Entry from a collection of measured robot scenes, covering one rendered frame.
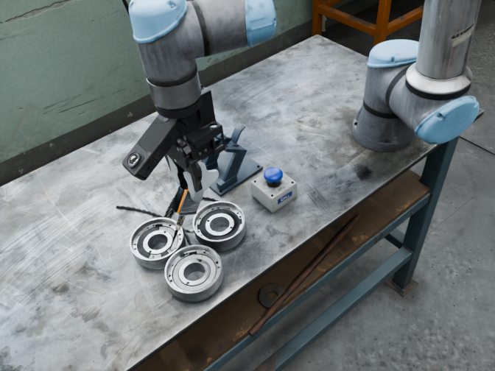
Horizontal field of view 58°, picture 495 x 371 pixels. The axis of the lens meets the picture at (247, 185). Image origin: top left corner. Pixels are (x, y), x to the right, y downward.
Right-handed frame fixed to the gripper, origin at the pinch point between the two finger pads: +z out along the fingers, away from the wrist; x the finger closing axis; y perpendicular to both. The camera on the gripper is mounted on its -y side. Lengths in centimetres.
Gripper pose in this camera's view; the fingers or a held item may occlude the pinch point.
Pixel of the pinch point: (188, 194)
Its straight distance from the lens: 81.4
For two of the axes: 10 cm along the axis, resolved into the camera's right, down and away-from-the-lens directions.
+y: 7.5, -5.1, 4.2
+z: 0.8, 7.0, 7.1
